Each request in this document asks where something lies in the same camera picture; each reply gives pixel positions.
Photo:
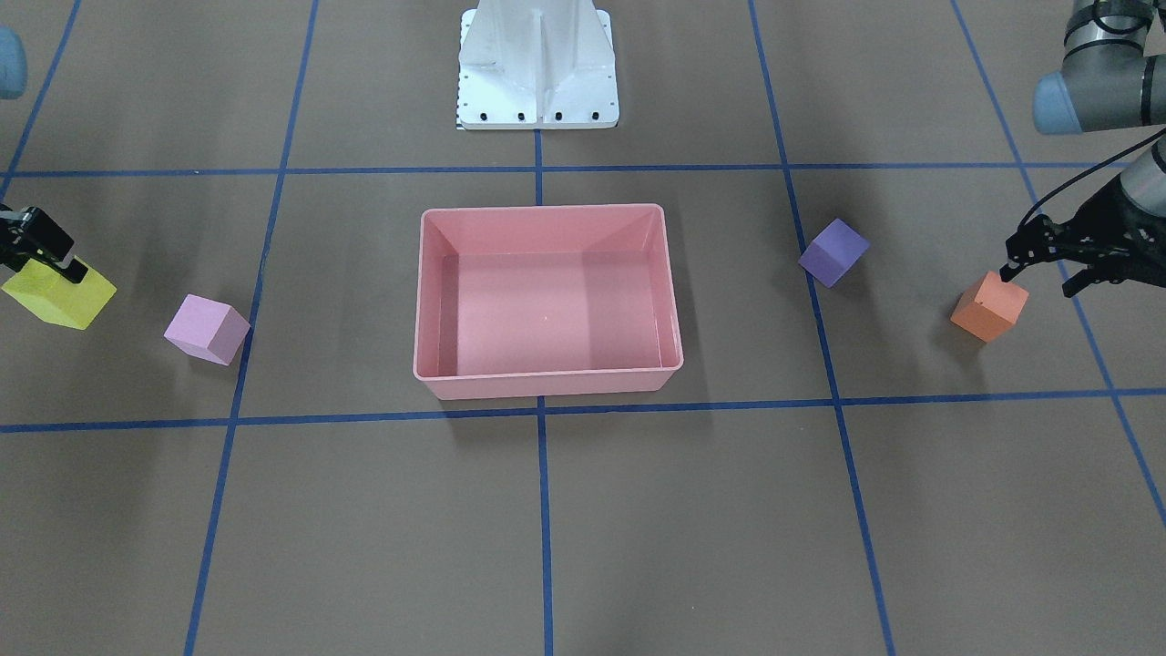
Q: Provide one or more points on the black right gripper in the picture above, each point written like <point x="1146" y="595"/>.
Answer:
<point x="38" y="236"/>

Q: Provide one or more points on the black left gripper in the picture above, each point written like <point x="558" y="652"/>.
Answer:
<point x="1105" y="221"/>

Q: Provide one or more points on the yellow foam block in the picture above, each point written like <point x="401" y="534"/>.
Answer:
<point x="56" y="300"/>

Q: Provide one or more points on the orange foam block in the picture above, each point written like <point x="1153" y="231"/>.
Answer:
<point x="990" y="307"/>

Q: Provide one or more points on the pink foam block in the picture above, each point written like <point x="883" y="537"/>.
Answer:
<point x="209" y="330"/>

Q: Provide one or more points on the purple foam block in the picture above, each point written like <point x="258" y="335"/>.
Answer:
<point x="833" y="253"/>

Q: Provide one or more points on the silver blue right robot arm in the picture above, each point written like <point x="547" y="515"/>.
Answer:
<point x="13" y="71"/>

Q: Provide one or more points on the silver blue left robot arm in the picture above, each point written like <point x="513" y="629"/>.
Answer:
<point x="1105" y="82"/>

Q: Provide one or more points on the pink plastic bin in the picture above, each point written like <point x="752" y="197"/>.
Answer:
<point x="545" y="300"/>

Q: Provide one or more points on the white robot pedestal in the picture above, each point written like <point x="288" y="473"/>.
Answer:
<point x="536" y="65"/>

